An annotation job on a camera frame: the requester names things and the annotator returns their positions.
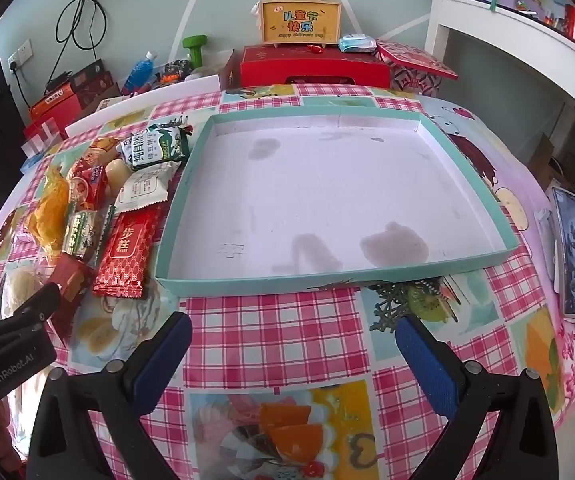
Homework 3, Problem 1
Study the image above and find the blue plastic bottle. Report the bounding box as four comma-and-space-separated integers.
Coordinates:
122, 51, 159, 95

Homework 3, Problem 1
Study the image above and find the smartphone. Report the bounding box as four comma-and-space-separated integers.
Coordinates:
550, 186, 575, 317

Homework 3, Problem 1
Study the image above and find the brown cardboard box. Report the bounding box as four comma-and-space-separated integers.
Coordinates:
527, 132, 563, 181

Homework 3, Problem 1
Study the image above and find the red cracker packet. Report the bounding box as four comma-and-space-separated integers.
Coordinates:
65, 152, 111, 211

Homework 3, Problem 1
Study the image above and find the dark patterned pouch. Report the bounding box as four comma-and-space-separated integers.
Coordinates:
160, 59, 193, 83

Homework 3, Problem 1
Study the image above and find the orange box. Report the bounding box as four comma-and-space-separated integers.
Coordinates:
28, 82, 86, 126

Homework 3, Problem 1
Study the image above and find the green gold snack packet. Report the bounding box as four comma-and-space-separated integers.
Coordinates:
62, 207, 116, 263

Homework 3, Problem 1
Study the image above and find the white shelf unit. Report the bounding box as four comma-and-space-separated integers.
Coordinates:
425, 0, 575, 221

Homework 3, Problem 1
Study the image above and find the yellow bread packet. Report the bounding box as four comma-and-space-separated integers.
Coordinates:
26, 165, 71, 256

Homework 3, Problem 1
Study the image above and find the pink checkered tablecloth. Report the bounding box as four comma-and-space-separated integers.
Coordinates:
0, 82, 575, 480

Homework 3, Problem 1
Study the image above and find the white cardboard box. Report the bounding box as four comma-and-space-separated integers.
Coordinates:
65, 74, 223, 137

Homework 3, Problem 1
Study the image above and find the white phone stand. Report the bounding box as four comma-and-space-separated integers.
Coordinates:
535, 207, 561, 296

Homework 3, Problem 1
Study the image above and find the teal shallow cardboard tray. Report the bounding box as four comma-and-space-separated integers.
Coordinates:
155, 107, 519, 297

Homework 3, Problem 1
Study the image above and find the green white cracker packet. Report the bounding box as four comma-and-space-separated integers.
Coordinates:
118, 122, 193, 172

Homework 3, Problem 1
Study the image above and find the cream pudding cup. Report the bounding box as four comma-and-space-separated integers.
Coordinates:
105, 157, 133, 193

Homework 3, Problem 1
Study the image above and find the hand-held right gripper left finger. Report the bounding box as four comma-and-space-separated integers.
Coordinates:
26, 311, 193, 480

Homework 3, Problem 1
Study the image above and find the white wall socket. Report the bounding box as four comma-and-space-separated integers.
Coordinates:
6, 39, 34, 72

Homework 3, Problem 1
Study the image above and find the large red gift box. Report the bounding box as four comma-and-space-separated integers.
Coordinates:
225, 42, 393, 90

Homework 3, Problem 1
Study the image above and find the red white small box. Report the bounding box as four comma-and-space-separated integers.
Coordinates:
22, 117, 63, 161

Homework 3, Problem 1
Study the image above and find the yellow gift box with handle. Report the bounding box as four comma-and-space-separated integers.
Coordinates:
252, 0, 343, 47

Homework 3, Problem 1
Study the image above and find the small red snack box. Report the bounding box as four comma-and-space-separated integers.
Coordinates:
48, 252, 96, 306

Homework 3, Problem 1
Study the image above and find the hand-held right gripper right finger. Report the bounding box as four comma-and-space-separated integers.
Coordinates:
395, 314, 561, 480

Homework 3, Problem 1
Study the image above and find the green dumbbell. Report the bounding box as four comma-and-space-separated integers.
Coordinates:
182, 35, 208, 68

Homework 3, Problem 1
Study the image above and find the red patterned snack packet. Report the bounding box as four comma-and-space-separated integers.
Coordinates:
92, 202, 168, 301

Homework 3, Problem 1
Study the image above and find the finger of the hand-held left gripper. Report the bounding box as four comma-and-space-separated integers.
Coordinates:
4, 283, 63, 328

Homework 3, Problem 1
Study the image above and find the orange rice cracker packet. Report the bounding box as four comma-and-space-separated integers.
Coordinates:
85, 136, 128, 161

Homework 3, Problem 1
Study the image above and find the red lidded patterned box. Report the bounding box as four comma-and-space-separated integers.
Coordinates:
375, 39, 459, 98

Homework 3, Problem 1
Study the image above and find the wet wipes pack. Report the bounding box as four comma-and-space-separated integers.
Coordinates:
338, 34, 378, 54

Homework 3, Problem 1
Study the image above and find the white snack packet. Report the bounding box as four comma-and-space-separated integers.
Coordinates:
114, 162, 176, 208

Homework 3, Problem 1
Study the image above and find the clear bun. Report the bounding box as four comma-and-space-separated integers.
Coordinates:
0, 265, 43, 321

